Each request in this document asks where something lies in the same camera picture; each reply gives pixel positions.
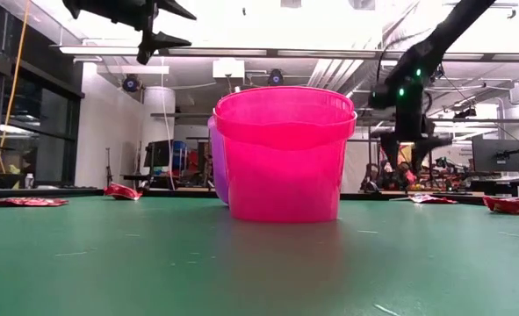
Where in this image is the green table mat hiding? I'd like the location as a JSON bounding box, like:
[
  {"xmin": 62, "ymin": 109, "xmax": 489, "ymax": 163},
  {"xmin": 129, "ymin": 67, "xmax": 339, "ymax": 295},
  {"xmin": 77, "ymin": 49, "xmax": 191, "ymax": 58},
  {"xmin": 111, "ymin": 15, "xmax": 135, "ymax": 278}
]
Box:
[{"xmin": 0, "ymin": 195, "xmax": 519, "ymax": 316}]

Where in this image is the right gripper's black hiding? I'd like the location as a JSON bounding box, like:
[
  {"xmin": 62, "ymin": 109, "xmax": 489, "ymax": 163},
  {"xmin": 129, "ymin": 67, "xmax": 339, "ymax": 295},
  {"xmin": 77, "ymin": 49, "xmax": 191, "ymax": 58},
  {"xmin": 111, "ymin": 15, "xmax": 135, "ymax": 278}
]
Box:
[{"xmin": 379, "ymin": 98, "xmax": 453, "ymax": 175}]

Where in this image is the blue storage bin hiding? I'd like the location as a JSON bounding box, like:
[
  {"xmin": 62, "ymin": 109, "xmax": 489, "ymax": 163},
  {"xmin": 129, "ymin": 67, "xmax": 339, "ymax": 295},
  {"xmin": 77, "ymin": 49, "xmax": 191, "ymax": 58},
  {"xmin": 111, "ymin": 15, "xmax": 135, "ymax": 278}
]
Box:
[{"xmin": 172, "ymin": 140, "xmax": 190, "ymax": 170}]

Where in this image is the white round column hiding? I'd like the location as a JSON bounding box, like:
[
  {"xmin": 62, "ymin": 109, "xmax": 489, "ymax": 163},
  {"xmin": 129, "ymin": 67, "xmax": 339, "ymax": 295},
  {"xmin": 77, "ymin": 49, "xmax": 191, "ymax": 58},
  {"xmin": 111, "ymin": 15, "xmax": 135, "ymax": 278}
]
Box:
[{"xmin": 141, "ymin": 86, "xmax": 177, "ymax": 185}]

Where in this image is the purple jack-o-lantern bucket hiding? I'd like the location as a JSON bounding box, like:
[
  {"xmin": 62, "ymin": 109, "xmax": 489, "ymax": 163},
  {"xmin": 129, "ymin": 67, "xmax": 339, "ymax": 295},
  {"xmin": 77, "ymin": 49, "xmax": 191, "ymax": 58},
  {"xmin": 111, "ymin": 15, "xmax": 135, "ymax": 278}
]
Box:
[{"xmin": 206, "ymin": 115, "xmax": 230, "ymax": 206}]

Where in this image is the pink halloween bucket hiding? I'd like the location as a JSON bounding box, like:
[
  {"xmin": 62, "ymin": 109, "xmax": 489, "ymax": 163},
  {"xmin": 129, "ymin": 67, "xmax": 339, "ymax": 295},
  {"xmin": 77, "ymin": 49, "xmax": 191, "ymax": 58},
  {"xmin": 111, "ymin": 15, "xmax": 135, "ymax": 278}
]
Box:
[{"xmin": 213, "ymin": 85, "xmax": 358, "ymax": 224}]

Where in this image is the black computer monitor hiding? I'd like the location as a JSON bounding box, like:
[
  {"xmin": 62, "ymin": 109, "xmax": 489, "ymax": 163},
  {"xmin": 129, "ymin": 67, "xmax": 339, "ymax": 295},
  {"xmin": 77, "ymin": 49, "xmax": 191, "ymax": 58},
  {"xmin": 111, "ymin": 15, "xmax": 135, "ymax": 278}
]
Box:
[{"xmin": 472, "ymin": 138, "xmax": 519, "ymax": 173}]

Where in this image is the round black ceiling device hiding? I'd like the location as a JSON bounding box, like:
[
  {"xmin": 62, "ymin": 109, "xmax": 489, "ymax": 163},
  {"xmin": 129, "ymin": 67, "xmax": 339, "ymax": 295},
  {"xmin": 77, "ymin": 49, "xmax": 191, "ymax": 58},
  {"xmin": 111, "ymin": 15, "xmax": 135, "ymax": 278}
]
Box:
[
  {"xmin": 266, "ymin": 68, "xmax": 285, "ymax": 87},
  {"xmin": 121, "ymin": 74, "xmax": 142, "ymax": 93}
]

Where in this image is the white ceiling box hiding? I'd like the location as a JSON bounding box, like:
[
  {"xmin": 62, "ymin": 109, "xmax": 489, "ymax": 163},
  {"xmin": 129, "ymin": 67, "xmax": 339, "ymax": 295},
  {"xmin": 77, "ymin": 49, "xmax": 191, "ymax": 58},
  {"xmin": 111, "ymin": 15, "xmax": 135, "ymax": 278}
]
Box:
[{"xmin": 213, "ymin": 59, "xmax": 246, "ymax": 80}]

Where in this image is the red candy pack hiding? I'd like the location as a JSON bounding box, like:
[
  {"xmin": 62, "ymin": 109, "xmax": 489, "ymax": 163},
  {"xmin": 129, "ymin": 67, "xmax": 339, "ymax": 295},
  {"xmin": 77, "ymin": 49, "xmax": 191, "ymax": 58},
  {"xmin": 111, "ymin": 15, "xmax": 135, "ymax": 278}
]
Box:
[
  {"xmin": 0, "ymin": 197, "xmax": 69, "ymax": 208},
  {"xmin": 407, "ymin": 194, "xmax": 458, "ymax": 205},
  {"xmin": 104, "ymin": 183, "xmax": 144, "ymax": 202},
  {"xmin": 482, "ymin": 196, "xmax": 519, "ymax": 216}
]

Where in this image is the dark background screen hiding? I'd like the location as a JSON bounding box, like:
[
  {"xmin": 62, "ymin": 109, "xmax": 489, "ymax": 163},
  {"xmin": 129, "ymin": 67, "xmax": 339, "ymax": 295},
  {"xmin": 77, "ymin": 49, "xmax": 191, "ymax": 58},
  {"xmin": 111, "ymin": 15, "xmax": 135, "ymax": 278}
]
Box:
[{"xmin": 143, "ymin": 140, "xmax": 172, "ymax": 168}]

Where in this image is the black tripod stand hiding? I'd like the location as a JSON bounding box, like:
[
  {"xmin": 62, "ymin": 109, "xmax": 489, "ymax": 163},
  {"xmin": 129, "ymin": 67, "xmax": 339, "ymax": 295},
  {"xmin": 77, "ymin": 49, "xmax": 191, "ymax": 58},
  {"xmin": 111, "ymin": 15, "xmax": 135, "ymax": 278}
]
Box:
[{"xmin": 104, "ymin": 147, "xmax": 114, "ymax": 188}]

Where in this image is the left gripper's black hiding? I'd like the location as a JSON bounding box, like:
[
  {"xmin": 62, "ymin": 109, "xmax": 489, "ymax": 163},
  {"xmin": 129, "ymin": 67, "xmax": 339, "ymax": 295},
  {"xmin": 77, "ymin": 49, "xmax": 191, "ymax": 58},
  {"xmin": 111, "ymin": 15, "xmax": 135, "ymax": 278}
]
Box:
[{"xmin": 61, "ymin": 0, "xmax": 198, "ymax": 66}]

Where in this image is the yellow orange cable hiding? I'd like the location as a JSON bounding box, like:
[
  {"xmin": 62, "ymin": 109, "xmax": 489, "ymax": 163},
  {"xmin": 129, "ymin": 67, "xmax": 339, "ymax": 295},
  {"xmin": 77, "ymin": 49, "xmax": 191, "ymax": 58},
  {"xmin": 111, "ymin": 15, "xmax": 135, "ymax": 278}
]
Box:
[{"xmin": 0, "ymin": 0, "xmax": 32, "ymax": 179}]

